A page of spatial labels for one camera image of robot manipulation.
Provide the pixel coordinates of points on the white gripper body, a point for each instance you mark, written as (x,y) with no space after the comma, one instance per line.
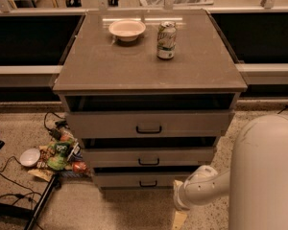
(181,195)

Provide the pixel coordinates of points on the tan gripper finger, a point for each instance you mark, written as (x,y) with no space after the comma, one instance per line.
(179,220)

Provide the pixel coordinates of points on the grey bottom drawer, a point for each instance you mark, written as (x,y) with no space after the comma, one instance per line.
(138,179)

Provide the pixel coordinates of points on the grey drawer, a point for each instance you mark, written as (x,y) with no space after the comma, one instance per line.
(149,124)
(138,179)
(147,157)

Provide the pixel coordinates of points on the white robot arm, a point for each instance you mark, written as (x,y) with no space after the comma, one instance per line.
(256,182)

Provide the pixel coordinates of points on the grey middle drawer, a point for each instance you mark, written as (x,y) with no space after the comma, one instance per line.
(147,157)

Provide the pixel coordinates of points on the grey top drawer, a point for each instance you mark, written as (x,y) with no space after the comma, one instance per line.
(149,124)

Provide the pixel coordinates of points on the grey drawer cabinet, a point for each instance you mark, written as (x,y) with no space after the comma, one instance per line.
(105,74)

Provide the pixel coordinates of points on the orange snack packet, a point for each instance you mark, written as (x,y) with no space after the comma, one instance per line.
(79,167)

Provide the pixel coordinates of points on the green chip bag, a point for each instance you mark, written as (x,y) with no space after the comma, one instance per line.
(60,151)

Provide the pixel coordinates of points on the black stand leg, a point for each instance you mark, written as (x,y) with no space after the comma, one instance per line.
(51,186)

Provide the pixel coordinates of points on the black power adapter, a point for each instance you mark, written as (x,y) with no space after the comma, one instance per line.
(55,133)

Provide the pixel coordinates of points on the black tripod leg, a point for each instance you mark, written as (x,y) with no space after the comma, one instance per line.
(283,109)

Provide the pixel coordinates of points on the tan snack wrapper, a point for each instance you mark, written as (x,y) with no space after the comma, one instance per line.
(42,174)

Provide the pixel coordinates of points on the green white soda can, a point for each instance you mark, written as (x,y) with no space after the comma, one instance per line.
(166,40)

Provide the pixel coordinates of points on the white bowl on floor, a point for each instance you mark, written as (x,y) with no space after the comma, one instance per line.
(29,158)

